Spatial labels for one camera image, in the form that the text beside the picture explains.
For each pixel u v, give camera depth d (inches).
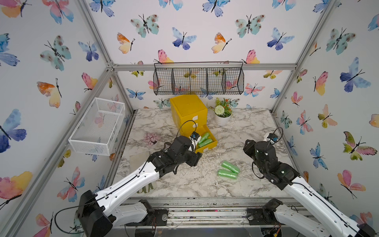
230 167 34.9
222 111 38.9
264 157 21.2
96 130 33.1
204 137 39.8
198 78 38.8
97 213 14.9
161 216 29.1
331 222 16.1
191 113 35.5
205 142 38.9
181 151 21.7
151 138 36.3
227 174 33.8
